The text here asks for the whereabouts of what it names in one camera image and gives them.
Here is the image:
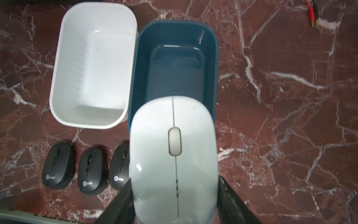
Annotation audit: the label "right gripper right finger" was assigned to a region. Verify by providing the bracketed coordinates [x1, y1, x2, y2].
[217, 176, 262, 224]

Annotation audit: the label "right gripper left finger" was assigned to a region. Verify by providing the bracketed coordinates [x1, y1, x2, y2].
[94, 179, 135, 224]

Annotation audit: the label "black mouse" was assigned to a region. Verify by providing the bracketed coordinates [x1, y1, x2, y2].
[42, 142, 76, 190]
[77, 147, 108, 196]
[109, 141, 130, 190]

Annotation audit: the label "white mouse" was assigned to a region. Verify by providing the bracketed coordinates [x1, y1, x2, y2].
[130, 96, 219, 224]

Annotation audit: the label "white storage box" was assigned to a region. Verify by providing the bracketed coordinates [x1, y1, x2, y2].
[49, 2, 138, 129]

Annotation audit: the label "dark teal storage box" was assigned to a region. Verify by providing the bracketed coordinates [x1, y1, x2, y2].
[127, 20, 219, 126]

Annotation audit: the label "red black banana plugs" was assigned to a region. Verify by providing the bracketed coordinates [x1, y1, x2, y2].
[306, 0, 319, 27]

